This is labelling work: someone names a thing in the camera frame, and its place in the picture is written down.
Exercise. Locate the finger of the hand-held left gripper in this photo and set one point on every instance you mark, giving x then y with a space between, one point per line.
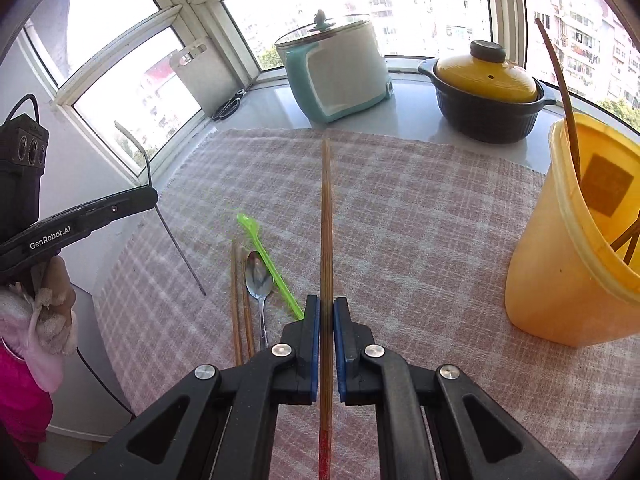
125 205

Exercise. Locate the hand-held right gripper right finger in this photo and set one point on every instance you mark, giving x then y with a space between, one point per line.
341 345

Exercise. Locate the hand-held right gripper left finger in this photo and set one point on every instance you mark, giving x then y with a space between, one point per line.
314 340

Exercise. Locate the yellow plastic container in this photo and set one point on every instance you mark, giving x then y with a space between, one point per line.
550 285

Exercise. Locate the person's left hand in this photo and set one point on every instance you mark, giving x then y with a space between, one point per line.
57 310

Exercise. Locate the green plastic spoon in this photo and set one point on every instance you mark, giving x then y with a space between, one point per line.
272 270

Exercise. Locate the metal spoon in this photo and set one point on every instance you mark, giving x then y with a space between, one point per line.
259 280

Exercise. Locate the pink checked woven cloth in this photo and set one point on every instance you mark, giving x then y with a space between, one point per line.
425 235

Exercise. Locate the white cutting board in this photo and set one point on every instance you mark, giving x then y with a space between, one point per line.
210 80

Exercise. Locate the person's pink garment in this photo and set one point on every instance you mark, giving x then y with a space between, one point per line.
20 400

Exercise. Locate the white teal electric cooker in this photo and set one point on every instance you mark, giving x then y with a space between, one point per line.
350 75

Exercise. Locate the black clay pot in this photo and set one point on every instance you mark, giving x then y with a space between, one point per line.
480 115

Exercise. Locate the glass cooker lid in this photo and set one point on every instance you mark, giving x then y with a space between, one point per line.
345 27

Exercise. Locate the yellow clay pot lid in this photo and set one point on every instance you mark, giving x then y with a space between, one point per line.
480 77

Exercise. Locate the apartment buildings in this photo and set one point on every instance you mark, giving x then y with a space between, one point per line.
575 20

